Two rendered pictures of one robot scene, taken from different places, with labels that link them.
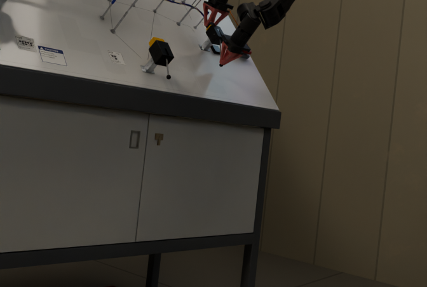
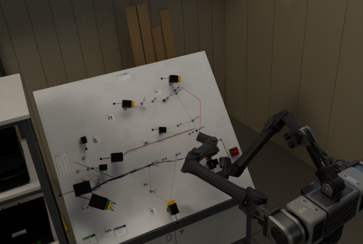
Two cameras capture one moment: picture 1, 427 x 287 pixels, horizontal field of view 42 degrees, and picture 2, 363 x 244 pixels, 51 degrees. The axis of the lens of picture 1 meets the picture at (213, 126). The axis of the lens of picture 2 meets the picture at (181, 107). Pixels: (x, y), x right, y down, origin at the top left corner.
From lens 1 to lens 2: 1.95 m
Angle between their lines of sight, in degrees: 36
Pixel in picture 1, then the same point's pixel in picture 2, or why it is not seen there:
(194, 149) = (202, 225)
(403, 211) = not seen: outside the picture
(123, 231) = not seen: outside the picture
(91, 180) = not seen: outside the picture
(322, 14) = (331, 20)
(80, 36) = (133, 207)
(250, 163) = (239, 214)
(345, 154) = (342, 120)
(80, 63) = (134, 228)
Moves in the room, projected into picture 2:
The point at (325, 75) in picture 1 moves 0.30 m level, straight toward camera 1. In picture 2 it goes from (332, 65) to (324, 79)
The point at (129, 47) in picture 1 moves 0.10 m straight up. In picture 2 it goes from (160, 198) to (158, 185)
